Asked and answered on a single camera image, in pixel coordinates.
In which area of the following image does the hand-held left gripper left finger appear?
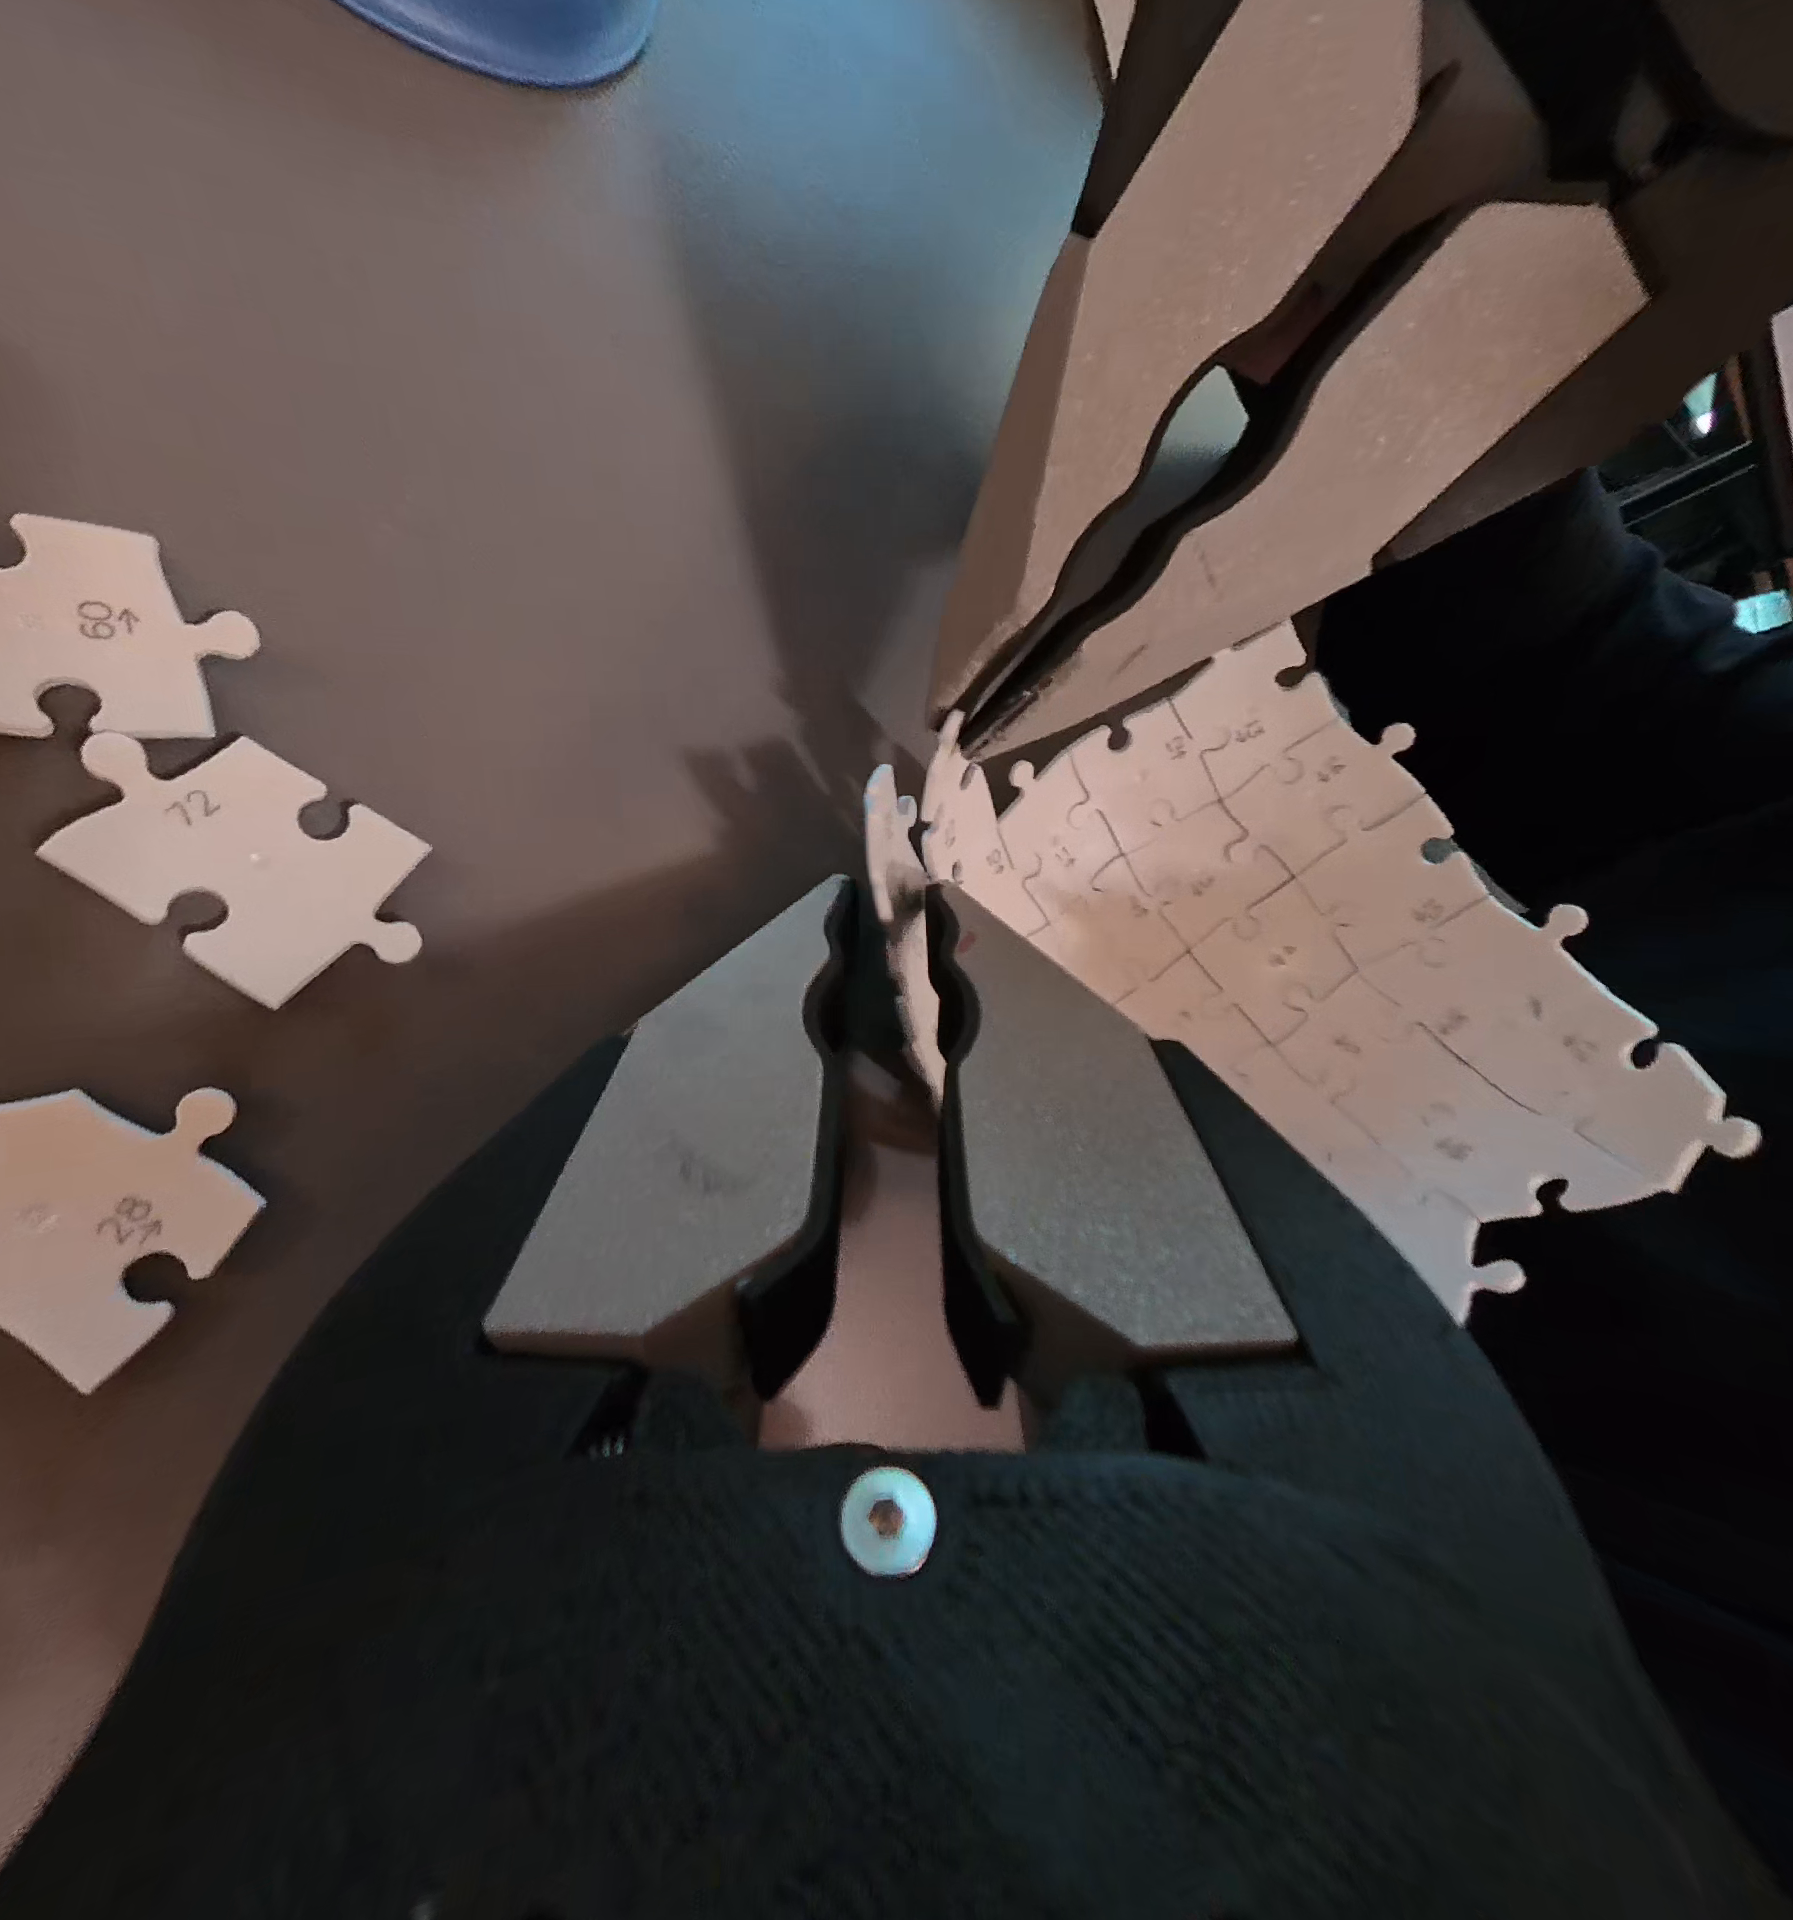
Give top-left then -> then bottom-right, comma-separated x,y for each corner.
480,875 -> 859,1405

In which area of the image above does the blue plastic ball stand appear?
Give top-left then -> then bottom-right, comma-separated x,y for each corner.
333,0 -> 654,89

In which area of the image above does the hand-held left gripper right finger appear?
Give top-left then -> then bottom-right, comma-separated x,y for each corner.
919,884 -> 1303,1409

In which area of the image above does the partly built white puzzle ball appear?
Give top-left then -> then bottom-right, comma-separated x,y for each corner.
919,622 -> 1766,1329

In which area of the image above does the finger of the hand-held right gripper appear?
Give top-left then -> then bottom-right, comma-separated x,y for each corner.
957,200 -> 1659,759
927,0 -> 1551,721

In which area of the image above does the white puzzle piece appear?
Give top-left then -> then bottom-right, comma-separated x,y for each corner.
861,763 -> 959,1103
0,491 -> 263,741
0,1087 -> 268,1397
36,729 -> 432,1009

